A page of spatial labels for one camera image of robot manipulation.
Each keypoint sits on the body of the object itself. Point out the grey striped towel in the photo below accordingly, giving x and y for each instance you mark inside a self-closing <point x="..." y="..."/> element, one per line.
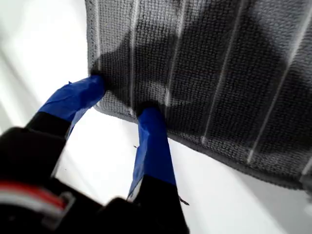
<point x="207" y="73"/>

